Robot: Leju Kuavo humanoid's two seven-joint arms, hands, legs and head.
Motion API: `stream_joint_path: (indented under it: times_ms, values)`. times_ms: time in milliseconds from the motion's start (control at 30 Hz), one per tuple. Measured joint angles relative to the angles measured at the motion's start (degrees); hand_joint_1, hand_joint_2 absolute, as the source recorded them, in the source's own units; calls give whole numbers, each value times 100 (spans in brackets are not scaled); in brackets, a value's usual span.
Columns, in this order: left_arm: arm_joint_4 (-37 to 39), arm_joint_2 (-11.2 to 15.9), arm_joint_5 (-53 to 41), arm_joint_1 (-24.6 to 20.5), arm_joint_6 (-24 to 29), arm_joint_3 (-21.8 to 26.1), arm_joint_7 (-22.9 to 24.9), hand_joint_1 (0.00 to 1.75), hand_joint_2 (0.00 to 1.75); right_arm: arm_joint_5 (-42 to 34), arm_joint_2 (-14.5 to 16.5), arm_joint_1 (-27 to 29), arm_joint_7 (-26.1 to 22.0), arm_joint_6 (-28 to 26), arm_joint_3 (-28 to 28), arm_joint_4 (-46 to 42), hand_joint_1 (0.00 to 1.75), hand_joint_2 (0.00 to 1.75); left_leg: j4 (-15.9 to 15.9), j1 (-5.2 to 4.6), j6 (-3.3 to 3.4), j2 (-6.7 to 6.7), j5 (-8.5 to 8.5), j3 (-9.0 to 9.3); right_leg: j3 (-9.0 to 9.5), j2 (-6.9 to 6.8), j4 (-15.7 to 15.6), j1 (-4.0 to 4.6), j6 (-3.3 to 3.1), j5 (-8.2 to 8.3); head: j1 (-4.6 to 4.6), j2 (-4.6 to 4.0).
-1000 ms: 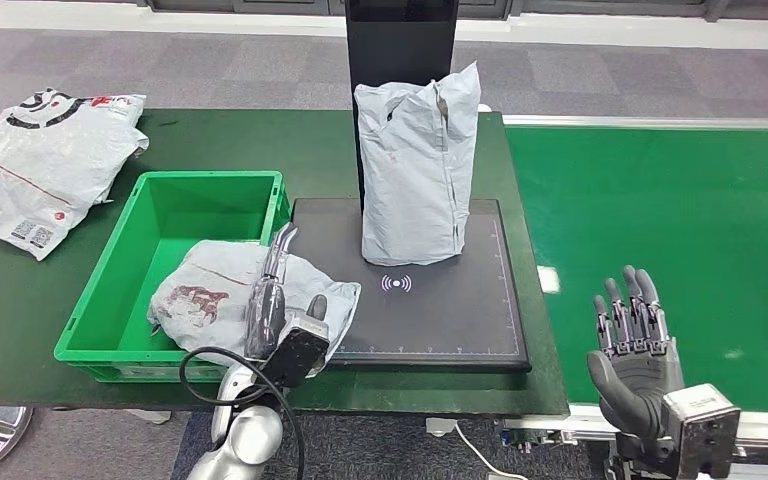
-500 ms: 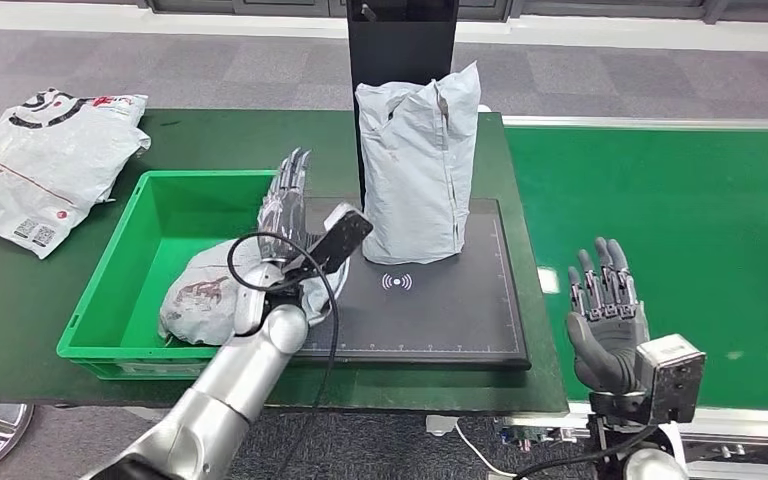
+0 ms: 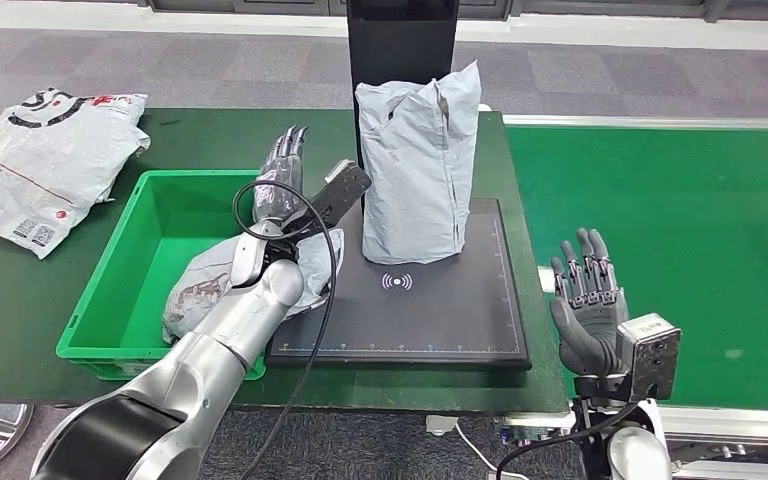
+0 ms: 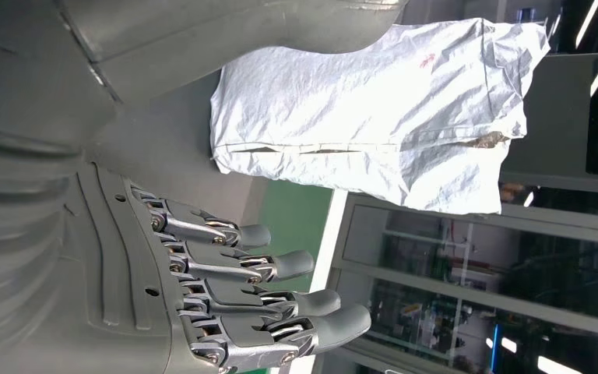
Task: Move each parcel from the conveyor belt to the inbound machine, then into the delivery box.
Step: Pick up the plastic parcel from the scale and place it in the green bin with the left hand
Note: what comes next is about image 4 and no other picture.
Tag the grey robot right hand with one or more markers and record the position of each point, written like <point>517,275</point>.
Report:
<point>123,268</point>

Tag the grey glass-door cabinets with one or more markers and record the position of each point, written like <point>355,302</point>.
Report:
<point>484,289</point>

